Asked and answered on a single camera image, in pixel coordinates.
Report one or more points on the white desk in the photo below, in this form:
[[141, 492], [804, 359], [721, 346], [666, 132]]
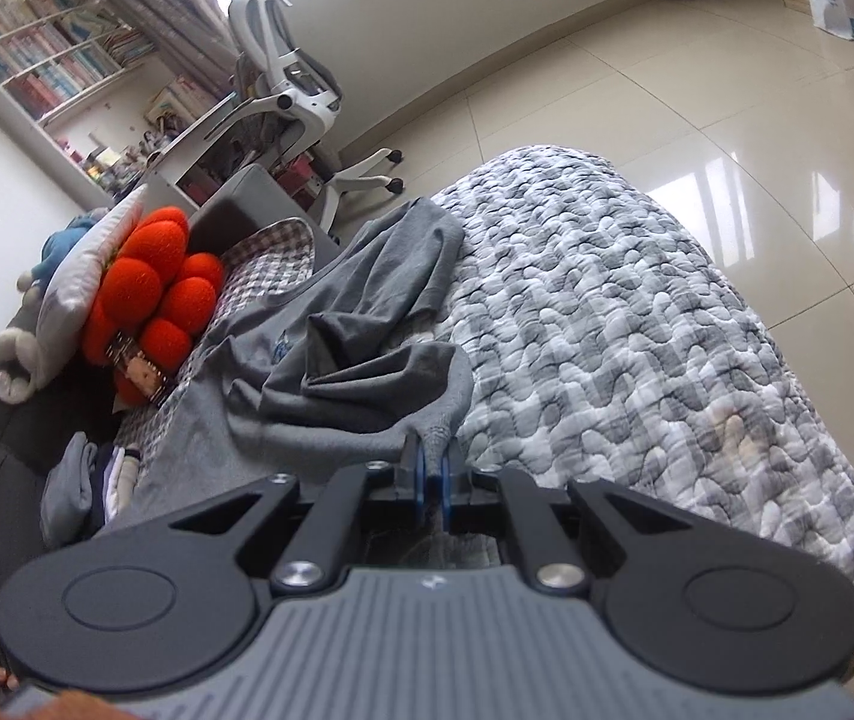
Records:
[[187, 142]]

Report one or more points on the grey t-shirt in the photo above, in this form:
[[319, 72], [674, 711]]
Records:
[[247, 420]]

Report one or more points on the folded dark garment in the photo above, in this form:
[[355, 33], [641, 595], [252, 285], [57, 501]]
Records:
[[103, 484]]

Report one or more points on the black smartphone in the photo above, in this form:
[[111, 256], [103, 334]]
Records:
[[138, 371]]

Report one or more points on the grey quilted checked blanket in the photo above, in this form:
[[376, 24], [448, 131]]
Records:
[[622, 315]]

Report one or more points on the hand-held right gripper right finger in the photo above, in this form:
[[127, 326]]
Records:
[[448, 495]]

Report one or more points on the blue plush toy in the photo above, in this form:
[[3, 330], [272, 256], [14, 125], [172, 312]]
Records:
[[60, 244]]

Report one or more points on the dark grey sofa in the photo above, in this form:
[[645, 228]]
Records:
[[7, 450]]

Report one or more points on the folded white garment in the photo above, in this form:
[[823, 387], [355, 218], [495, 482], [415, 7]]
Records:
[[118, 476]]

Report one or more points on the folded beige garment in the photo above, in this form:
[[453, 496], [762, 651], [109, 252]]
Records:
[[129, 480]]

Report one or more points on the white printed pillow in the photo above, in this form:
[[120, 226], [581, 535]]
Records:
[[75, 277]]

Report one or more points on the orange knotted ball cushion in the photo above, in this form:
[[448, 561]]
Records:
[[142, 277]]

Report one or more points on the grey patterned curtain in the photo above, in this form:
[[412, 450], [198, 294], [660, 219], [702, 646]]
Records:
[[157, 0]]

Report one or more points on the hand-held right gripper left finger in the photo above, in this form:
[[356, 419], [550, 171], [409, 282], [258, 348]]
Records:
[[416, 480]]

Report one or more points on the white office chair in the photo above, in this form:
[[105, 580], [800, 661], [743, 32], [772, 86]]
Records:
[[277, 37]]

